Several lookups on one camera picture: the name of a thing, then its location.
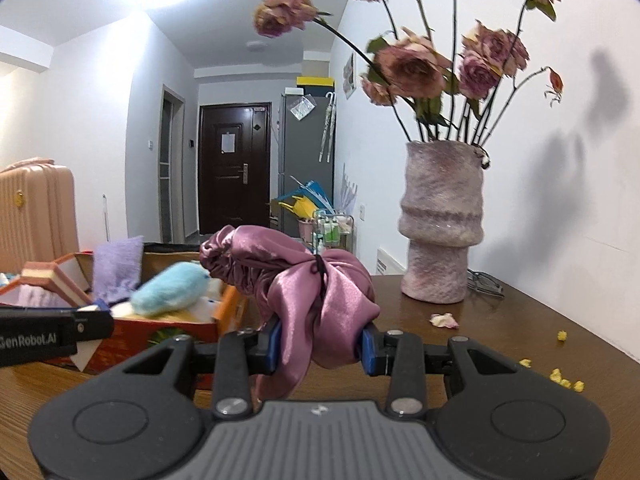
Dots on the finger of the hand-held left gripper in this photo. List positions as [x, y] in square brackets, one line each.
[95, 325]

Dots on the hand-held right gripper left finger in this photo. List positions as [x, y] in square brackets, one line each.
[274, 345]

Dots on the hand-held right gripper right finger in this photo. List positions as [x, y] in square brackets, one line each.
[369, 352]

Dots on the pink satin sleep cap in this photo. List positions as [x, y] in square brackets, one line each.
[310, 300]

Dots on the purple knitted pouch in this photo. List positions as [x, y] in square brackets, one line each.
[117, 265]

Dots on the orange cardboard box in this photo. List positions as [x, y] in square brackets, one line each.
[165, 332]

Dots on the blue plush toy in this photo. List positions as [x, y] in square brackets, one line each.
[170, 287]

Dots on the layered cake plush toy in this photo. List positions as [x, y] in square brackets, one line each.
[50, 272]

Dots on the pink fallen petal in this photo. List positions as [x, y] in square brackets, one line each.
[445, 320]

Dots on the white board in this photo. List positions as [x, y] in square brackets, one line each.
[389, 262]

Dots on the black bag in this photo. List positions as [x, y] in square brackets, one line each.
[172, 247]

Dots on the pink bucket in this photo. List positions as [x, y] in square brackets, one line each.
[306, 227]

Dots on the black eyeglasses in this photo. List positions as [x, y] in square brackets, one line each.
[482, 282]

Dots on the yellow plastic item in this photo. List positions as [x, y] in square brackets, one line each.
[300, 209]

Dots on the pink textured vase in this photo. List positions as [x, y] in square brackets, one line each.
[440, 220]

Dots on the blue plastic item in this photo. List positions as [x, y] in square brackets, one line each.
[315, 192]

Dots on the dark brown entrance door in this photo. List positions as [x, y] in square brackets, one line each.
[235, 185]

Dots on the purple wing decoration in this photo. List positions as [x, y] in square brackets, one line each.
[349, 187]

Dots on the grey interior door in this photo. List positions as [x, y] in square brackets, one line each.
[171, 170]

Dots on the grey refrigerator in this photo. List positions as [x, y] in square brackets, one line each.
[300, 160]

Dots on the white paper notice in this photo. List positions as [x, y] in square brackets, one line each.
[228, 143]

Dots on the white folded umbrella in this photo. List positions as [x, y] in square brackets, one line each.
[327, 130]

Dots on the clear plastic bag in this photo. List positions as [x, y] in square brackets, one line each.
[302, 108]

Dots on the yellow and black box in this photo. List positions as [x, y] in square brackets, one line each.
[315, 82]

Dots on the dried pink rose bouquet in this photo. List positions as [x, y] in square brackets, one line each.
[410, 67]

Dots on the round ceiling lamp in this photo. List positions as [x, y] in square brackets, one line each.
[258, 46]

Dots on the white wall panel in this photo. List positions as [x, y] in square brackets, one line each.
[349, 76]

